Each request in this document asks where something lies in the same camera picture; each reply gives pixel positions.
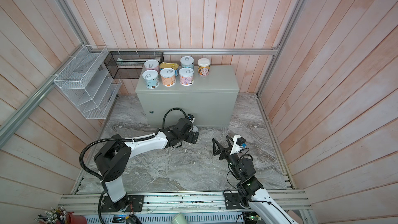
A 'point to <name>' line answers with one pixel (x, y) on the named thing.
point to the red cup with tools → (59, 215)
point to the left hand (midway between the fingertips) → (191, 134)
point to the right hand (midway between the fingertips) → (220, 138)
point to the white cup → (179, 219)
